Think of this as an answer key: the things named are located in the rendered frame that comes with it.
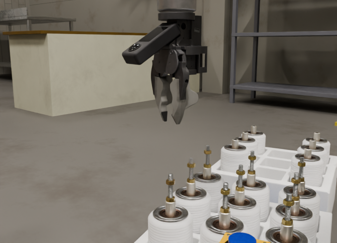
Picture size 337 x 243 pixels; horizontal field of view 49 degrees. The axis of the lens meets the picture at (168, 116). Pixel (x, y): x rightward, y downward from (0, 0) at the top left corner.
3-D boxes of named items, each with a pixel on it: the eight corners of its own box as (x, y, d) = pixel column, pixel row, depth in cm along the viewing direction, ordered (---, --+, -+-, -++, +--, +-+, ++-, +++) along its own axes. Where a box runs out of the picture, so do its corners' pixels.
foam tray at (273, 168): (334, 200, 145) (338, 156, 141) (324, 248, 111) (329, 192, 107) (238, 182, 163) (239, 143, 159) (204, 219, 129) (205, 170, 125)
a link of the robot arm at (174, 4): (175, -15, 65) (147, -10, 71) (175, 12, 66) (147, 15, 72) (204, -11, 70) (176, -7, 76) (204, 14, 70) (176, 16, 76)
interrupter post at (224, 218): (228, 223, 75) (229, 208, 74) (231, 229, 72) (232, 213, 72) (216, 224, 74) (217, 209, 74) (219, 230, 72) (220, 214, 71)
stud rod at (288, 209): (288, 233, 67) (290, 194, 66) (283, 231, 68) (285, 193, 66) (290, 231, 68) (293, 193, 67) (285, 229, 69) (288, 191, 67)
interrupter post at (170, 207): (178, 214, 78) (178, 200, 78) (172, 219, 76) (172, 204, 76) (168, 211, 80) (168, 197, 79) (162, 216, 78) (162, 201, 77)
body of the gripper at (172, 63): (207, 75, 74) (209, 13, 71) (175, 78, 68) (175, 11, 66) (182, 73, 79) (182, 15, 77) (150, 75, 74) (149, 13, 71)
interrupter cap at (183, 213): (194, 212, 79) (194, 209, 79) (176, 227, 73) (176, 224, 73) (165, 204, 83) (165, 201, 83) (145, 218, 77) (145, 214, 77)
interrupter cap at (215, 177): (214, 186, 94) (214, 183, 94) (188, 180, 98) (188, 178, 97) (225, 176, 101) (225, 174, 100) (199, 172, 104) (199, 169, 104)
